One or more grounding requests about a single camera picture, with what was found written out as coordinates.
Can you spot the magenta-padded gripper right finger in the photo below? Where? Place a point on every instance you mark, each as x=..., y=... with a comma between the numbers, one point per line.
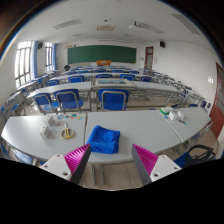
x=165, y=165

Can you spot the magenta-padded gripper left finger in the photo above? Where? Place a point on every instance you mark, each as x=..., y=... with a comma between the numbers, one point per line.
x=55, y=163

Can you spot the blue towel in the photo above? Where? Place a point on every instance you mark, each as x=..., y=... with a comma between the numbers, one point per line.
x=103, y=140

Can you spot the white packet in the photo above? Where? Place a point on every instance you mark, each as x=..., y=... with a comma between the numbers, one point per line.
x=180, y=115
x=172, y=116

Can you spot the green and white box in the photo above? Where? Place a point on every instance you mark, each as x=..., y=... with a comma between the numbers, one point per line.
x=166, y=110

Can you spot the blue metal-framed chair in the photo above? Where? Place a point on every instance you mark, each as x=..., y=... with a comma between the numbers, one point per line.
x=42, y=101
x=68, y=99
x=113, y=100

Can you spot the rows of grey desks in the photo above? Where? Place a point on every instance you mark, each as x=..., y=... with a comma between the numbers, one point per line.
x=156, y=87

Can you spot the group of blue classroom chairs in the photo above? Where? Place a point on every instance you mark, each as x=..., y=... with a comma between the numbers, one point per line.
x=76, y=79

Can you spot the teal-topped grey desk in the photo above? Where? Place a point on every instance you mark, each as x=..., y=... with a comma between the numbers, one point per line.
x=113, y=82

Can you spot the large classroom window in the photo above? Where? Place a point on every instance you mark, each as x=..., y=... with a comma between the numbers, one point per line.
x=23, y=63

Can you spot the blue window curtain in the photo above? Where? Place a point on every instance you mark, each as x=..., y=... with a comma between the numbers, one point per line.
x=34, y=60
x=54, y=56

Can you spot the narrow classroom window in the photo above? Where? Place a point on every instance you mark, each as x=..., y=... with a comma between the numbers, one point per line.
x=48, y=56

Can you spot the brown door with narrow window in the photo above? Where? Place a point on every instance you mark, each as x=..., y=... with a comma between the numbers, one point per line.
x=149, y=58

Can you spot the orange wooden lectern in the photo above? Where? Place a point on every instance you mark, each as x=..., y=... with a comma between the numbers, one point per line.
x=103, y=62

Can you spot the green chalkboard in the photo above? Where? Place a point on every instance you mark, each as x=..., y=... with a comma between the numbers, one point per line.
x=101, y=54

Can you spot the group of ceiling lights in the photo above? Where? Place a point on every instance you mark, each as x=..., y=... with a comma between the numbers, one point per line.
x=67, y=23

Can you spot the white ceiling projector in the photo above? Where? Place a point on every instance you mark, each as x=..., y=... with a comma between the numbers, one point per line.
x=135, y=25

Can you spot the ceiling air vent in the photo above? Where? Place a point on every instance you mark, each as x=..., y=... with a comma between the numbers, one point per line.
x=105, y=28

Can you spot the white wall switch panel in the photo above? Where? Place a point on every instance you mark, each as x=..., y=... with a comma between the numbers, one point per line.
x=210, y=80

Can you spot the black wall speaker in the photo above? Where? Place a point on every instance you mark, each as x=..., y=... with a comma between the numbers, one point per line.
x=40, y=45
x=162, y=44

